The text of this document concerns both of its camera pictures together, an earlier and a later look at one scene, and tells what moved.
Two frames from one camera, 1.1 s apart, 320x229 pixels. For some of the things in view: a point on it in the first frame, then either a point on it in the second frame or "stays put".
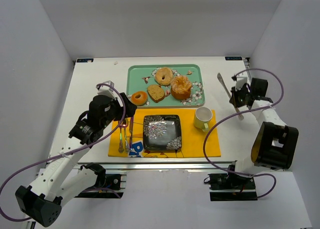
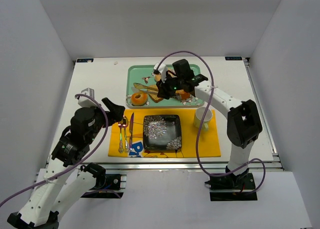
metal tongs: (240, 117) -> (139, 87)
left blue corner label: (84, 60) stays put
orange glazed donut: (139, 98) stays put
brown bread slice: (156, 92) stays put
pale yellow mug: (203, 115) stays put
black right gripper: (236, 97) -> (163, 89)
